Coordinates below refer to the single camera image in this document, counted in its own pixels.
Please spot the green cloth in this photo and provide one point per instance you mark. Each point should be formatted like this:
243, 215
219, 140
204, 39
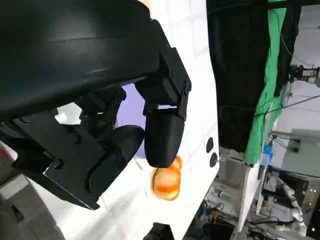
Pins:
265, 100

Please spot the blue plastic object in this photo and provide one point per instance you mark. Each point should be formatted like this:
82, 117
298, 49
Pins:
268, 152

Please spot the lilac plate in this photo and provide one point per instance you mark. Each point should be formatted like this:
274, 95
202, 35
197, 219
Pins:
132, 112

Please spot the orange and white bread roll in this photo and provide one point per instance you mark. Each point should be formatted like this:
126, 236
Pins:
166, 183

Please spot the white table frame panel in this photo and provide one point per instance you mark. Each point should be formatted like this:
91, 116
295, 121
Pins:
235, 180

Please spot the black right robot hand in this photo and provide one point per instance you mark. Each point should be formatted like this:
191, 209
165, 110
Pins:
160, 232

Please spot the grey metal cabinet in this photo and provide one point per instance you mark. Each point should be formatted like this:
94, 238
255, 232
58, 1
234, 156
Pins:
305, 150

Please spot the black backdrop cloth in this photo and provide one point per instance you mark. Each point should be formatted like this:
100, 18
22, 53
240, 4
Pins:
237, 75

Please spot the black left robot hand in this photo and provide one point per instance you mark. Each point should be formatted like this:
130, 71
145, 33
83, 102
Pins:
62, 62

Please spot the black rack panel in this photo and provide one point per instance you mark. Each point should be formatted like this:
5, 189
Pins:
313, 205

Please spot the narrow black cloth strip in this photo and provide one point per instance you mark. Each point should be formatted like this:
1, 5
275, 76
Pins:
287, 50

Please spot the thin orange scrap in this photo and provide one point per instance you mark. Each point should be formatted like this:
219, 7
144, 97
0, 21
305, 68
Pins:
139, 165

